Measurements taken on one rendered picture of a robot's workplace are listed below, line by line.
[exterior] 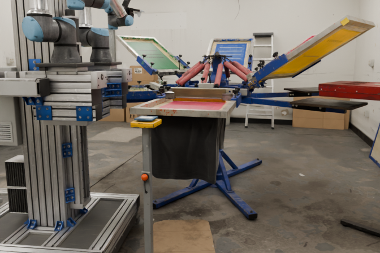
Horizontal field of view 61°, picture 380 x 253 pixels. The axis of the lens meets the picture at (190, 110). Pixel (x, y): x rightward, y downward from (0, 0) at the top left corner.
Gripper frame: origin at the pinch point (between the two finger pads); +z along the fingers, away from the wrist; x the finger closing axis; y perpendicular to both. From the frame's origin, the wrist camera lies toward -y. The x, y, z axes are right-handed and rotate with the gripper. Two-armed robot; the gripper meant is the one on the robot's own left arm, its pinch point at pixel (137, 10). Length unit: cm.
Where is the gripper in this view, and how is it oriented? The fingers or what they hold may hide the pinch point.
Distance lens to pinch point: 287.4
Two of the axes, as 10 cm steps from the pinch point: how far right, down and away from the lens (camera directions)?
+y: -1.2, 9.7, 2.2
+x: 8.5, 2.1, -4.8
